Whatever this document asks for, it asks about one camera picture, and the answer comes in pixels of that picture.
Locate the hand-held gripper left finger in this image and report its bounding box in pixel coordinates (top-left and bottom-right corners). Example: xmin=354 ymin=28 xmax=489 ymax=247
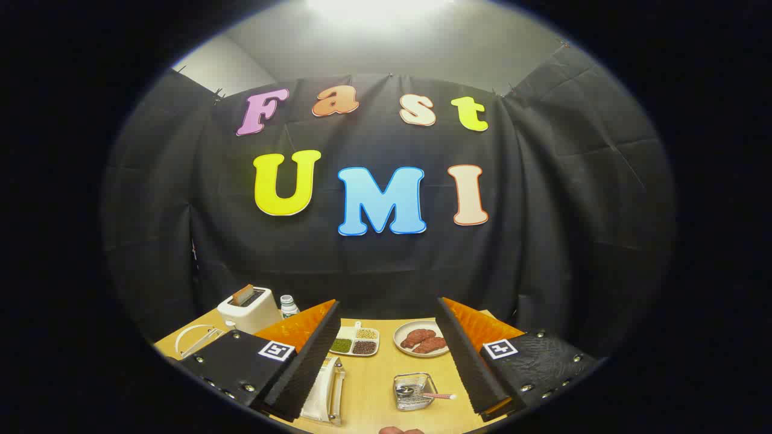
xmin=179 ymin=300 xmax=342 ymax=423

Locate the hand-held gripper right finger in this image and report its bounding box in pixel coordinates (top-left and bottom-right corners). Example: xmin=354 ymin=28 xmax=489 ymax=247
xmin=435 ymin=297 xmax=599 ymax=423

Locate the white wire dish rack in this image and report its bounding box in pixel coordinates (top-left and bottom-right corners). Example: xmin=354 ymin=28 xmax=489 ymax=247
xmin=175 ymin=324 xmax=347 ymax=426

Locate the metal spoon pink striped handle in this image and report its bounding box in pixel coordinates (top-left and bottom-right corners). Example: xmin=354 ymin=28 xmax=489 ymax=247
xmin=395 ymin=386 xmax=457 ymax=401

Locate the metal wire basket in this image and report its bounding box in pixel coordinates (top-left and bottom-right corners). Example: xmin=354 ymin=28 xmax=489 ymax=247
xmin=393 ymin=373 xmax=438 ymax=412

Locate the white divided bean dish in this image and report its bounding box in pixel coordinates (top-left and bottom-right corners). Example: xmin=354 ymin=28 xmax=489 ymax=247
xmin=329 ymin=321 xmax=380 ymax=357

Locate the beige meat serving plate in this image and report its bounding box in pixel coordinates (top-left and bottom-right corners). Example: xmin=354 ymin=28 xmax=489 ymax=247
xmin=393 ymin=320 xmax=450 ymax=358

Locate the white toaster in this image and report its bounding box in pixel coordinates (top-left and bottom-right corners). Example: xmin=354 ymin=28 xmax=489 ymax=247
xmin=217 ymin=285 xmax=282 ymax=335

